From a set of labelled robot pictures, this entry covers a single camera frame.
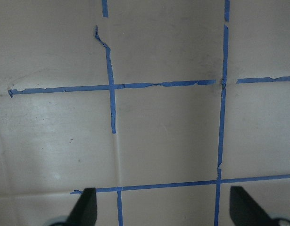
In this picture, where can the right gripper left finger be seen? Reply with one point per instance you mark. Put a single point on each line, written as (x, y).
(84, 213)

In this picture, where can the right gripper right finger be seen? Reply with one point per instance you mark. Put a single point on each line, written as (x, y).
(245, 211)

